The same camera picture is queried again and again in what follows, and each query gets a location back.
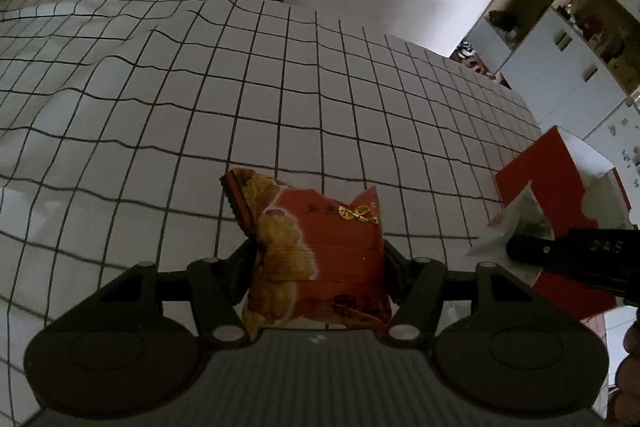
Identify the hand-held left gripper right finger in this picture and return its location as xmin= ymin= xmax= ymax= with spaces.
xmin=382 ymin=240 xmax=534 ymax=345

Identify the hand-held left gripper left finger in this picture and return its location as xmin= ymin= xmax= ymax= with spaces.
xmin=99 ymin=238 xmax=257 ymax=346

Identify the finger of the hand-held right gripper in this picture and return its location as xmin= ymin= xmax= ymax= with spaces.
xmin=505 ymin=233 xmax=567 ymax=266

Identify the white green snack packet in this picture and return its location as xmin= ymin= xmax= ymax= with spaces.
xmin=465 ymin=186 xmax=556 ymax=258

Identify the red biscuit packet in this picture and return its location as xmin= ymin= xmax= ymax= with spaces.
xmin=220 ymin=168 xmax=393 ymax=340

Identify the red cardboard box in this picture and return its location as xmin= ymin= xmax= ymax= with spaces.
xmin=495 ymin=126 xmax=633 ymax=323

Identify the person's right hand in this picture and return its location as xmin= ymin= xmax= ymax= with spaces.
xmin=607 ymin=352 xmax=640 ymax=427

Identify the white checked tablecloth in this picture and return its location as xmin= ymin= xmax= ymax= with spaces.
xmin=0 ymin=0 xmax=543 ymax=408

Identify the pile of shoes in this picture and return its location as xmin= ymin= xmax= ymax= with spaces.
xmin=452 ymin=39 xmax=497 ymax=81

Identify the white wall cabinet unit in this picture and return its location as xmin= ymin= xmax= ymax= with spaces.
xmin=450 ymin=0 xmax=640 ymax=188

